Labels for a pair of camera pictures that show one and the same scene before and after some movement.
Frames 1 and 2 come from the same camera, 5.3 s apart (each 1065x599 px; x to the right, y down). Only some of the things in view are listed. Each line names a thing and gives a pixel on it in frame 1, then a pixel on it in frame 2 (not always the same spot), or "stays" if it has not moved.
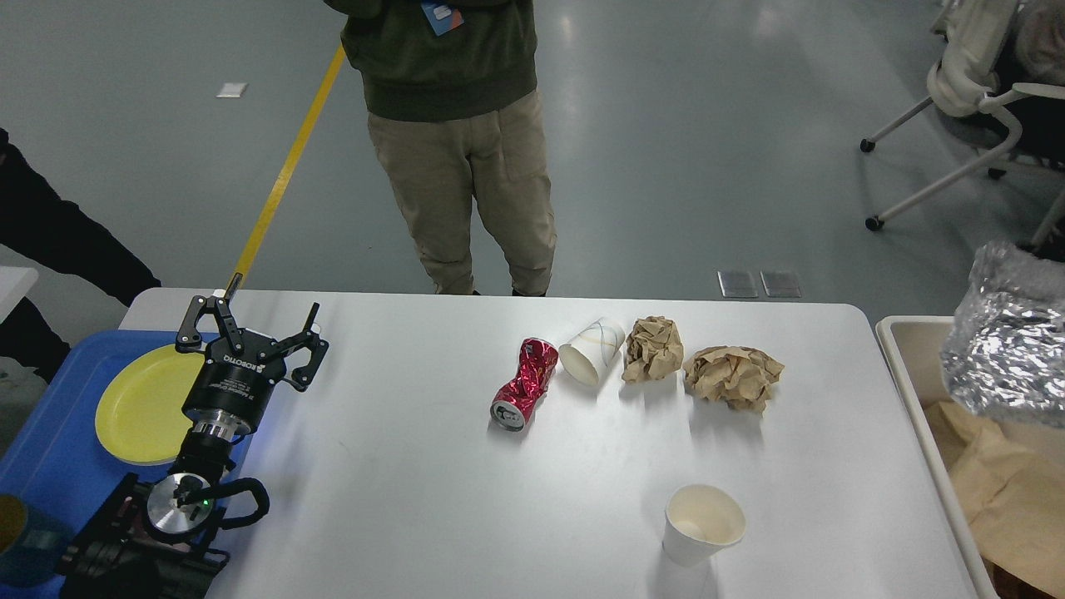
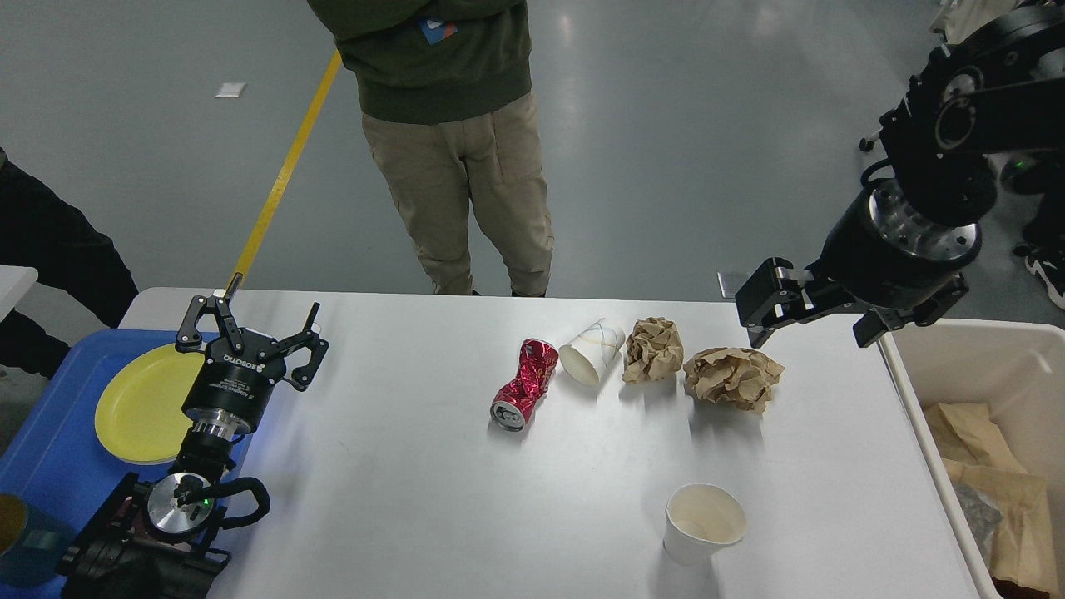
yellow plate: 139,414 stays
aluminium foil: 1004,350 -> 983,516
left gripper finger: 310,339 stays
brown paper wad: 738,376 stays
